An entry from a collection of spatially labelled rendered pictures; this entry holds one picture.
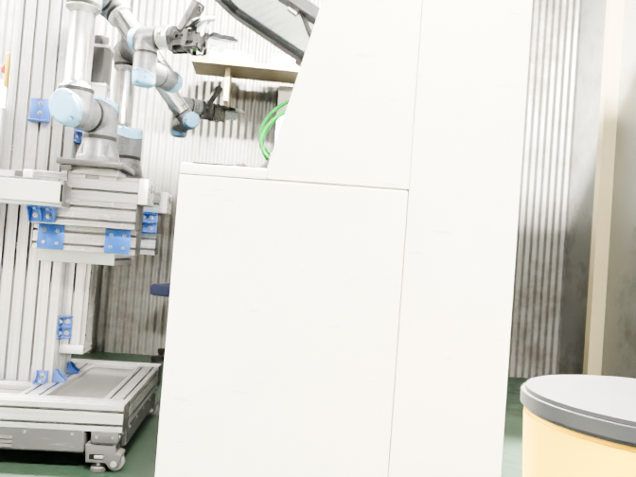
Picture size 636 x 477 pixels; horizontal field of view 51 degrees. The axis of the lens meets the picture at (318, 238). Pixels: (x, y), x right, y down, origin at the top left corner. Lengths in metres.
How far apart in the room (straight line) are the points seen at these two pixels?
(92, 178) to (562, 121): 3.76
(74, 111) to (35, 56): 0.48
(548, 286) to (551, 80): 1.52
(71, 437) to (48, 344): 0.43
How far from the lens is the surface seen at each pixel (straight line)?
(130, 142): 2.97
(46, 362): 2.71
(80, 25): 2.47
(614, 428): 0.84
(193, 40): 2.20
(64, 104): 2.39
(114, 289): 4.87
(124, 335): 4.89
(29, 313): 2.71
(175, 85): 2.40
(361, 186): 1.69
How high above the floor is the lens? 0.77
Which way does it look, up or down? 2 degrees up
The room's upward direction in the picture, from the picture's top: 4 degrees clockwise
